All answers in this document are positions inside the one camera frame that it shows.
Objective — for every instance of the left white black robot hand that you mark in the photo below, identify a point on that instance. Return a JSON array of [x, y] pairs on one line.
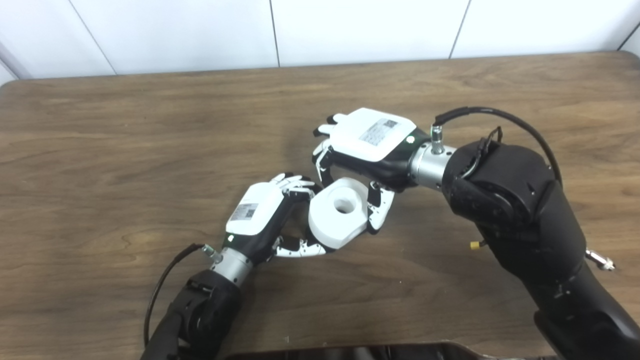
[[252, 210]]

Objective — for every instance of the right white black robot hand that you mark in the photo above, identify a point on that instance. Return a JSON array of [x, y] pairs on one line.
[[372, 135]]

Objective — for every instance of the round white piece with holes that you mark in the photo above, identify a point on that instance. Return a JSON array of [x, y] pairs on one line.
[[332, 225]]

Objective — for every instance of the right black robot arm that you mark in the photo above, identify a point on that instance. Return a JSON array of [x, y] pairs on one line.
[[525, 210]]

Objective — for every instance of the small yellow connector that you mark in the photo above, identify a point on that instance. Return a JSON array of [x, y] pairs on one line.
[[475, 245]]

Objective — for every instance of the dark robot torso edge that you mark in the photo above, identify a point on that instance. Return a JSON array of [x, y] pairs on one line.
[[400, 352]]

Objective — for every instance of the silver connector plug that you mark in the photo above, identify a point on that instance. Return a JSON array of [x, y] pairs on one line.
[[600, 260]]

